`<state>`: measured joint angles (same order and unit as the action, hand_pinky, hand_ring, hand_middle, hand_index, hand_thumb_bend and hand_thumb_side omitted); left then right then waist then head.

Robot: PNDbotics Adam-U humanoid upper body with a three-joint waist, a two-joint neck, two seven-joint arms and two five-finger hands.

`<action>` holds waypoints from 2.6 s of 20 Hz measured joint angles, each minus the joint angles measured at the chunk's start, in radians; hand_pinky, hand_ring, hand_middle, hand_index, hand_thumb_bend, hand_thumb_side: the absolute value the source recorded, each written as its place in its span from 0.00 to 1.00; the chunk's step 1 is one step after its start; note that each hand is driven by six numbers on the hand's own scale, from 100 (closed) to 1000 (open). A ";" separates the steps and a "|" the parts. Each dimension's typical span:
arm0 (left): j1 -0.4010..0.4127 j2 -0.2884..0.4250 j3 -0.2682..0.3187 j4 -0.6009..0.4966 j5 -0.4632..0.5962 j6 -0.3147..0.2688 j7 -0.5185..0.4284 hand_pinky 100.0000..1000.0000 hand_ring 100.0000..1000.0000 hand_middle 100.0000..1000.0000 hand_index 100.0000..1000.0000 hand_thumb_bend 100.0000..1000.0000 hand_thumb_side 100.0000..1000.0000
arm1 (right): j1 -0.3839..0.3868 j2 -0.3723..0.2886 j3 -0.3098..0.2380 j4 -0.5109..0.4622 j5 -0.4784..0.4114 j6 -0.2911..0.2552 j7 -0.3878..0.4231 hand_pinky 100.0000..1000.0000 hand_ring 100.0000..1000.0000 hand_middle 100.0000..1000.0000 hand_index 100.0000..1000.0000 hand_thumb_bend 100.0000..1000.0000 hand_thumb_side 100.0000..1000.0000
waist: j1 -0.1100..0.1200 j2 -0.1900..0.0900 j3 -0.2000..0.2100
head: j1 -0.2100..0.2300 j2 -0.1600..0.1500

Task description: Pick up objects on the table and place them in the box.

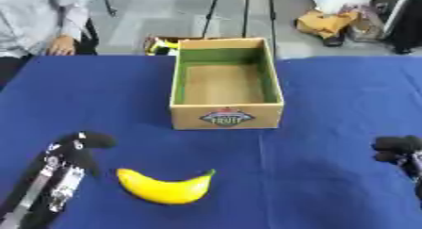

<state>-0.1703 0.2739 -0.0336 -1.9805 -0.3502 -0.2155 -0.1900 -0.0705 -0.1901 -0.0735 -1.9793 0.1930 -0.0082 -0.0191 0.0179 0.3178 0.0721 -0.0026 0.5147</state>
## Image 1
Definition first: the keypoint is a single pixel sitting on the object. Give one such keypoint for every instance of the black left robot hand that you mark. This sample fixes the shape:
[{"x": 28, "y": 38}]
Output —
[{"x": 82, "y": 148}]

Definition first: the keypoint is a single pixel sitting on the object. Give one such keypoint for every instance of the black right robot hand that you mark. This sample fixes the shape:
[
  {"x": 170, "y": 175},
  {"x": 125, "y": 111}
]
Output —
[{"x": 396, "y": 148}]

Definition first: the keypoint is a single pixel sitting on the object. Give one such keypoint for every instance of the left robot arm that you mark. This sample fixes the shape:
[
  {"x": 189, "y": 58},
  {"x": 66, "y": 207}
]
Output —
[{"x": 38, "y": 192}]

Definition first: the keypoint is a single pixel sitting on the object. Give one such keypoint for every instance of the tan cardboard box green inside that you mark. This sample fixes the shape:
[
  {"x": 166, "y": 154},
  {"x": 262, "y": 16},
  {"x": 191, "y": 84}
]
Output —
[{"x": 225, "y": 85}]

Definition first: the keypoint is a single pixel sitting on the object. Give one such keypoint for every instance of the yellow toy banana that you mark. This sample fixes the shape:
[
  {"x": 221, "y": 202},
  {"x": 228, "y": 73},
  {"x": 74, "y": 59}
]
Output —
[{"x": 165, "y": 188}]

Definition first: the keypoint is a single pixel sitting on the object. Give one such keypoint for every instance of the person's hand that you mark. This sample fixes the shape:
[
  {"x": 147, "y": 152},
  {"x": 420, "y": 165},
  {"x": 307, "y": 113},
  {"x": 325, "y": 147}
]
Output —
[{"x": 61, "y": 46}]

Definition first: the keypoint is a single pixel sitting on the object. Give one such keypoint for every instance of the clear plastic bag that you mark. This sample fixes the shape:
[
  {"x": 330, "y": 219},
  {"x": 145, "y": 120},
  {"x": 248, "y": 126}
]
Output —
[{"x": 365, "y": 26}]

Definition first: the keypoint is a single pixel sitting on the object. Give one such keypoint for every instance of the person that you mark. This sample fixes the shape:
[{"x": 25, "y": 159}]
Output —
[{"x": 38, "y": 19}]

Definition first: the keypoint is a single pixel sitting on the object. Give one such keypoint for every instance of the black chair leg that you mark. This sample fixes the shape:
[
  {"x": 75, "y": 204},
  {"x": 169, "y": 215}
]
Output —
[{"x": 107, "y": 1}]

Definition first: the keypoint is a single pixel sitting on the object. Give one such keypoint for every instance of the black tripod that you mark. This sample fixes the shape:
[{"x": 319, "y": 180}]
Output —
[{"x": 241, "y": 13}]

